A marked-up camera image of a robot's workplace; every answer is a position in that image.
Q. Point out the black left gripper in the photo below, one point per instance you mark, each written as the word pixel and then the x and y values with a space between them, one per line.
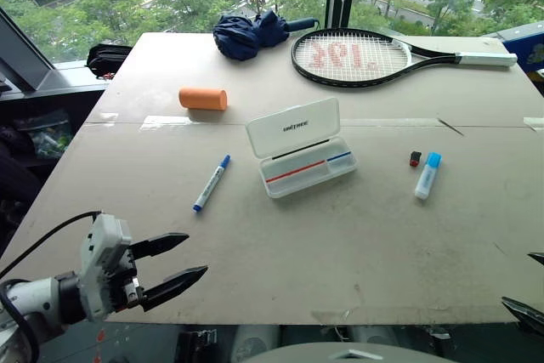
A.
pixel 124 280

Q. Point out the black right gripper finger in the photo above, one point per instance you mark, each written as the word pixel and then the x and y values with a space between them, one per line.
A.
pixel 526 308
pixel 537 258

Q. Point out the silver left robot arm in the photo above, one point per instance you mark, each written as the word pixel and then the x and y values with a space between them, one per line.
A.
pixel 34 298

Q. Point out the white transparent pencil case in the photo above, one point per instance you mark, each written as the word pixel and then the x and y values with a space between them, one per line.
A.
pixel 299 146

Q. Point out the blue whiteboard marker pen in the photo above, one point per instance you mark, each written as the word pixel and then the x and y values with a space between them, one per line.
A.
pixel 211 184

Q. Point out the blue capped highlighter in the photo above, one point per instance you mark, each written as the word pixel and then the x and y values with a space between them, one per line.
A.
pixel 427 176

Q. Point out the small black red eraser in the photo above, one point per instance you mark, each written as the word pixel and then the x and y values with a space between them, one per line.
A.
pixel 415 158

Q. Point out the orange foam cylinder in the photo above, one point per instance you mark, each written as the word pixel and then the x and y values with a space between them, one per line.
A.
pixel 203 98

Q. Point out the clear bag of small items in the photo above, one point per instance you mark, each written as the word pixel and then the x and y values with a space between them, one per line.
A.
pixel 49 135

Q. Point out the grey rounded robot torso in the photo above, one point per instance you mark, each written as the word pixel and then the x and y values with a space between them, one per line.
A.
pixel 340 352

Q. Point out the blue yellow box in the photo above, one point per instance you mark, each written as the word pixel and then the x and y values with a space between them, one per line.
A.
pixel 527 50

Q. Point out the black bag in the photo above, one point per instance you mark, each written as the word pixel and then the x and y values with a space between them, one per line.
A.
pixel 106 59

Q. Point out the folded navy blue umbrella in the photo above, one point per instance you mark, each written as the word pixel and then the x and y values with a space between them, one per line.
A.
pixel 251 35

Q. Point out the black white tennis racket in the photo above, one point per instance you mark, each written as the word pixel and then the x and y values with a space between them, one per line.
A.
pixel 353 59

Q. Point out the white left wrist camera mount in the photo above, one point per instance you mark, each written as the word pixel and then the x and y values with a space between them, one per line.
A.
pixel 102 252

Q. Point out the dark slanted window frame beam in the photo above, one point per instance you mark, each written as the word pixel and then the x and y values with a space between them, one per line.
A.
pixel 23 55

